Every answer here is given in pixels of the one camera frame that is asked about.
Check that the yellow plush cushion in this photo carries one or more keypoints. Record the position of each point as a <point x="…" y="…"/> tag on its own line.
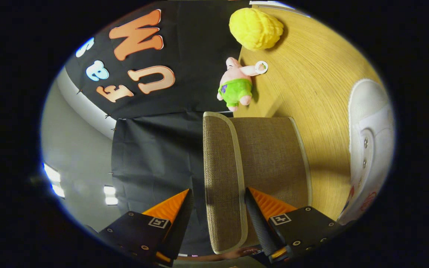
<point x="255" y="29"/>

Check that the white canvas shoe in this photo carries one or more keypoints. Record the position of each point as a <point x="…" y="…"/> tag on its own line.
<point x="371" y="111"/>

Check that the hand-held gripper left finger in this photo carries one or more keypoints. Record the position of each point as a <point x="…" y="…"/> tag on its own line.
<point x="183" y="230"/>

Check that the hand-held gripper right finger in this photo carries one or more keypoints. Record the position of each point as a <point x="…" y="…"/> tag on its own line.
<point x="259" y="227"/>

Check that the pink starfish plush toy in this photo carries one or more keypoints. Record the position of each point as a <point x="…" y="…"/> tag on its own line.
<point x="235" y="80"/>

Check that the beige fabric storage box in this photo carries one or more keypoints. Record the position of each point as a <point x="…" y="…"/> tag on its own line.
<point x="266" y="156"/>

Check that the ceiling light panel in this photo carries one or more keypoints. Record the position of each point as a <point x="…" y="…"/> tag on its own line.
<point x="51" y="173"/>
<point x="110" y="190"/>

